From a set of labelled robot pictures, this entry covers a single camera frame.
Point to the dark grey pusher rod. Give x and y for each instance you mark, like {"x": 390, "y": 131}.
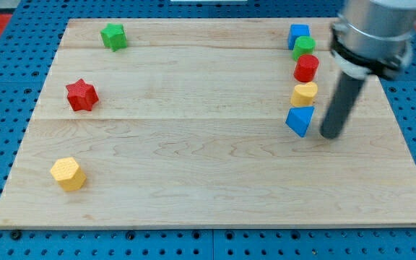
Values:
{"x": 343, "y": 100}

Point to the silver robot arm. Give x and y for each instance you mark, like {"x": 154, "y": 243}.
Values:
{"x": 370, "y": 37}

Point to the yellow hexagon block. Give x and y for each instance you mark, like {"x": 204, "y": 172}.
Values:
{"x": 68, "y": 174}

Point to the yellow heart block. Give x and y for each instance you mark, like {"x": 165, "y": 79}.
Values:
{"x": 304, "y": 94}

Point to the red cylinder block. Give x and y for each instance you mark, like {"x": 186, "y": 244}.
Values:
{"x": 306, "y": 68}

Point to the blue triangle block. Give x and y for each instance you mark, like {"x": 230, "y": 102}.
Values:
{"x": 299, "y": 119}

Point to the green cylinder block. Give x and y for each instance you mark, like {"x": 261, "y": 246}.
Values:
{"x": 303, "y": 45}

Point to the blue cube block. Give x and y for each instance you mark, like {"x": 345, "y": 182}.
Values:
{"x": 297, "y": 30}

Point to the wooden board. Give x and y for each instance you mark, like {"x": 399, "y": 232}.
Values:
{"x": 189, "y": 133}

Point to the green star block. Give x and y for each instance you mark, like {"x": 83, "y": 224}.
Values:
{"x": 114, "y": 36}

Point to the red star block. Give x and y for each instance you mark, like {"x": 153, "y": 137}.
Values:
{"x": 81, "y": 95}

